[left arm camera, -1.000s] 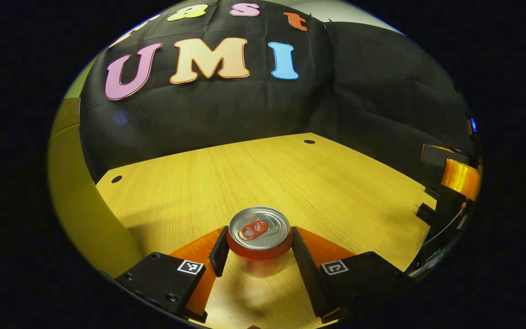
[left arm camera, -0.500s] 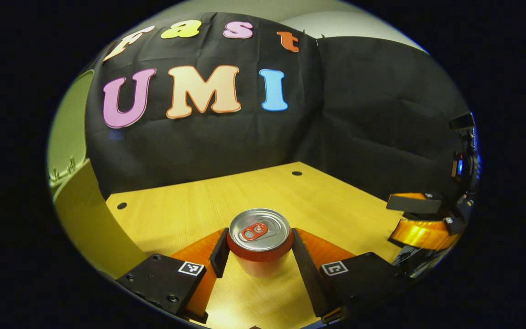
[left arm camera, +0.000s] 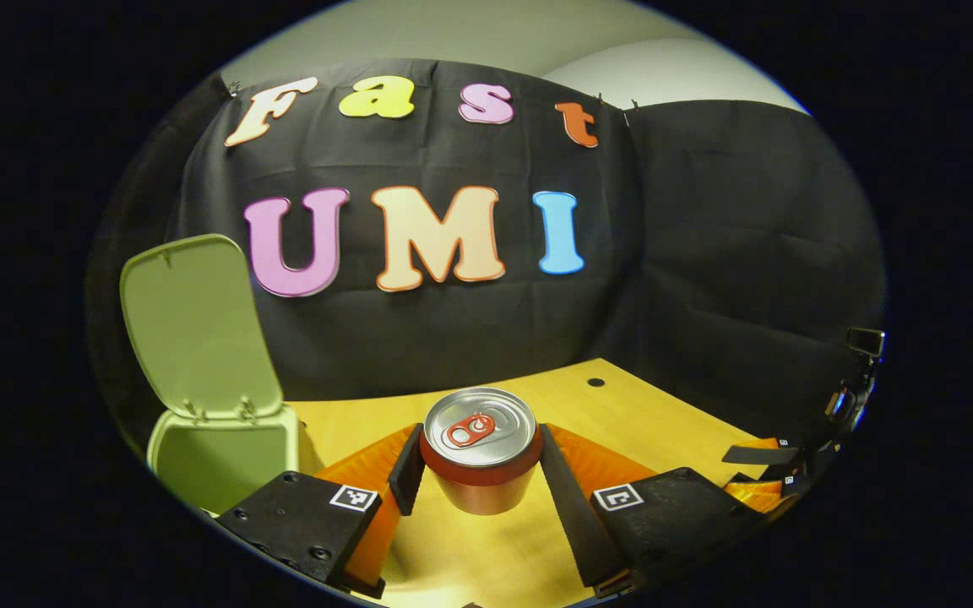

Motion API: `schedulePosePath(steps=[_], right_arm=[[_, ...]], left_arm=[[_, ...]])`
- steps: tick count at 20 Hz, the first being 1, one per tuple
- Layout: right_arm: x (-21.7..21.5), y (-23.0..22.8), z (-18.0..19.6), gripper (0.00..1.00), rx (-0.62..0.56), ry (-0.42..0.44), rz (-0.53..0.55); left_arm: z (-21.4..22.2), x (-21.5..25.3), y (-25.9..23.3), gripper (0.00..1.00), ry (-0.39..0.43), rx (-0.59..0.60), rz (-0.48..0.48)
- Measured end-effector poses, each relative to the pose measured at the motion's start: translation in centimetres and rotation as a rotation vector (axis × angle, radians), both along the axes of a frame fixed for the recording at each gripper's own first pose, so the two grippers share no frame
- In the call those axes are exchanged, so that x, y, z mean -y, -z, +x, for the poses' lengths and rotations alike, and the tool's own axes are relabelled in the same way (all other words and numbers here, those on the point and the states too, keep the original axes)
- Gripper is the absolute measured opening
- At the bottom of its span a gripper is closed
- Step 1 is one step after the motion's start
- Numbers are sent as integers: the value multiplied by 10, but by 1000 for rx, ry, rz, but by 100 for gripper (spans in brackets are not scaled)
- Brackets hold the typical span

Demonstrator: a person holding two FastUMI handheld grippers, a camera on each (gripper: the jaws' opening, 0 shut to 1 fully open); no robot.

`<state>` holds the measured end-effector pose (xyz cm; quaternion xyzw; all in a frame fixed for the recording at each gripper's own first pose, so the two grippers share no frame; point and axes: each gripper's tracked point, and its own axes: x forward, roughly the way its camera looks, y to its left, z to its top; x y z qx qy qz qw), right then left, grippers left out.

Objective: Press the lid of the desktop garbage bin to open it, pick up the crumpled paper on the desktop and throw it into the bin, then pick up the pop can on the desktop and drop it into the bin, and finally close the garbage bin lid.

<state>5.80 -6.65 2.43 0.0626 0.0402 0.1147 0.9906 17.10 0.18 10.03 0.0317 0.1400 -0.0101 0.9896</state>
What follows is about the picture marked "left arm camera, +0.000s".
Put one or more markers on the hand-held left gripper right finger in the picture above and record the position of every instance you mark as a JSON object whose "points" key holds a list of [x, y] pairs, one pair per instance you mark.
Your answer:
{"points": [[575, 507]]}

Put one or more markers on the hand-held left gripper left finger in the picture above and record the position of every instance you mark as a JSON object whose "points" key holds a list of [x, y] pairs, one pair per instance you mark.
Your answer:
{"points": [[406, 473]]}

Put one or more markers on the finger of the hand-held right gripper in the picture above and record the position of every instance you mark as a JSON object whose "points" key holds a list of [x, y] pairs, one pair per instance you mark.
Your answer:
{"points": [[757, 494], [757, 454]]}

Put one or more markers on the red pop can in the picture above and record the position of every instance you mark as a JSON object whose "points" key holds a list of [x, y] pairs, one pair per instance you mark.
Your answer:
{"points": [[478, 473]]}

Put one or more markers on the green desktop garbage bin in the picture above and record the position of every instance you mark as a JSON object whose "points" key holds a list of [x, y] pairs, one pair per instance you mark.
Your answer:
{"points": [[199, 338]]}

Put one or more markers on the wooden desktop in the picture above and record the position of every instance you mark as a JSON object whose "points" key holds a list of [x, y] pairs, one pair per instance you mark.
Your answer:
{"points": [[622, 414]]}

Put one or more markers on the black backdrop cloth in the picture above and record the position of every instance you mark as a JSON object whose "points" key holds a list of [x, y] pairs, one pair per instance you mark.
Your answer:
{"points": [[706, 253]]}

